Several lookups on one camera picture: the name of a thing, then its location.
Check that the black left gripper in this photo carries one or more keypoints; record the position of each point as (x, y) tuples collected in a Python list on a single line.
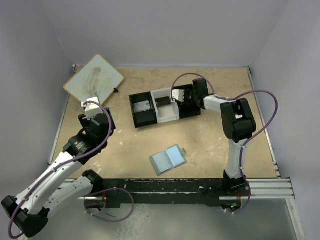
[(84, 121)]

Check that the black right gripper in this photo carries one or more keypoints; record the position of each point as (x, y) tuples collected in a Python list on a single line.
[(190, 91)]

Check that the green leather card holder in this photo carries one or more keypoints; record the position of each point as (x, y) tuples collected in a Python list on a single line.
[(168, 159)]

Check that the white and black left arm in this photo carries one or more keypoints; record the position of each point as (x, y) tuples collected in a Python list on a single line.
[(31, 209)]

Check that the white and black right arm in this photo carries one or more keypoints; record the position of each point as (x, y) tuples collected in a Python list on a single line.
[(238, 125)]

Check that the black card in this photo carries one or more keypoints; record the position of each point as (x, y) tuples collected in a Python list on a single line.
[(162, 101)]

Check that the silver VIP card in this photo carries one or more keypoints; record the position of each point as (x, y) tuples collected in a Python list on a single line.
[(141, 106)]

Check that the black bin right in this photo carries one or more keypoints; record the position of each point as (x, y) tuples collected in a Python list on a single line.
[(188, 107)]

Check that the black bin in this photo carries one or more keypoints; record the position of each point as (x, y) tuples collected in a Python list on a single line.
[(143, 119), (188, 107)]

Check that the white middle bin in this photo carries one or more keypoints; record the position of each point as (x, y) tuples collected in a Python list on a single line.
[(166, 113)]

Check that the yellow rimmed whiteboard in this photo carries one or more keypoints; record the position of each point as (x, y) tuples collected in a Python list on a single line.
[(97, 78)]

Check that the black bin left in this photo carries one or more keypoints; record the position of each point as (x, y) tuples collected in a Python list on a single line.
[(143, 119)]

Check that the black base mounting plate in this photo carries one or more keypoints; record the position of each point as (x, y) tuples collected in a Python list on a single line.
[(191, 191)]

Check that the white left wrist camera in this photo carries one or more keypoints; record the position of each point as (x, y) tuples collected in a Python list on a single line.
[(91, 110)]

